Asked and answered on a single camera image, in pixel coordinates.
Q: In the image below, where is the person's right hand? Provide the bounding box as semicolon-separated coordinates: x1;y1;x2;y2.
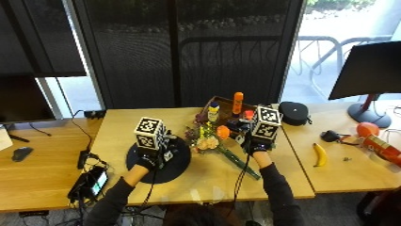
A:
228;118;279;155

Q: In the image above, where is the person's left hand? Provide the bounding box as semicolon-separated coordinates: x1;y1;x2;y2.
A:
136;133;180;172

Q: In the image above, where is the black round mat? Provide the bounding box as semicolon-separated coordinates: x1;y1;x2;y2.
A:
126;135;194;185

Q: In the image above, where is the white marker cube on right glove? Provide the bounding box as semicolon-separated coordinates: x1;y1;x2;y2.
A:
251;105;284;141

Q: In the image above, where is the white marker cube on glove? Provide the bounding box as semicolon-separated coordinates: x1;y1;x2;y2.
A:
251;105;284;141
134;116;168;151

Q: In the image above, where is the white marker cube on left glove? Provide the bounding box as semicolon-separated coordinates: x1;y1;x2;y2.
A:
134;116;168;151

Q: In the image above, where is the orange bottle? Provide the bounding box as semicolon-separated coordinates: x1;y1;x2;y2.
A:
231;91;246;116

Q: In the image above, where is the white bottle with blue cap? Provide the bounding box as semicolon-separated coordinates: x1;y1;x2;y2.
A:
207;101;222;123

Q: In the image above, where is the dark wooden tray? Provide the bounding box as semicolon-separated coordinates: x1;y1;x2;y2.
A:
200;95;270;127

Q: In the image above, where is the flower bouquet with green stems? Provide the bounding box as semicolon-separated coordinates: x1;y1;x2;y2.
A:
184;120;263;181

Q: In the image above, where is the black zipped case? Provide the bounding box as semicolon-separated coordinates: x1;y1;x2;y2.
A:
278;101;313;127

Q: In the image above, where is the black desk power socket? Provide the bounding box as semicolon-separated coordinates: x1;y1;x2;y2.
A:
83;109;107;120

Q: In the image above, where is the black power adapter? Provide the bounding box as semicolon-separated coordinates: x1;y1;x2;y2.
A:
76;149;92;170

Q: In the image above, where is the yellow banana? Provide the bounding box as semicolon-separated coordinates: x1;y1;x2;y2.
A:
312;142;328;169

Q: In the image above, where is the small black pouch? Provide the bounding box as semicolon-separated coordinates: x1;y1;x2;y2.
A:
320;129;343;143

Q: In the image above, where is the black phone device with screen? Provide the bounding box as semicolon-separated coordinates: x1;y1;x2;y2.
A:
67;165;111;202

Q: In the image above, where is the orange ball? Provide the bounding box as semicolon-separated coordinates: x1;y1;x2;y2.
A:
355;121;381;138

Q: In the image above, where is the dark window blind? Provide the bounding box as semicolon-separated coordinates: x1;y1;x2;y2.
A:
0;0;307;109

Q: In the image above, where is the grey metal bike rack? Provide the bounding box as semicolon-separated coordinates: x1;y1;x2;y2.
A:
291;35;395;92

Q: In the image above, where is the black computer mouse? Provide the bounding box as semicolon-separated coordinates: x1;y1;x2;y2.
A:
11;146;34;163

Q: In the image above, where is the large black monitor on red stand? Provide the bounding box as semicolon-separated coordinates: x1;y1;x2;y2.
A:
328;40;401;129

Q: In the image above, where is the black monitor with thin stand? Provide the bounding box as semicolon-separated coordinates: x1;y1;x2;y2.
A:
0;73;58;144

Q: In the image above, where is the white paper sheet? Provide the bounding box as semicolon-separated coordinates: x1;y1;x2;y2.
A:
0;124;14;152

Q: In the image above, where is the dark chair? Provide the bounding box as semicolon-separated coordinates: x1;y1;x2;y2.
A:
356;186;401;226

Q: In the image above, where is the black glove cable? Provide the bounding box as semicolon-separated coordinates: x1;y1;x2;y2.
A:
138;165;162;212
226;150;254;218

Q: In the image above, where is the black power cable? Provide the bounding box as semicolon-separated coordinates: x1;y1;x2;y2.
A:
70;109;95;153

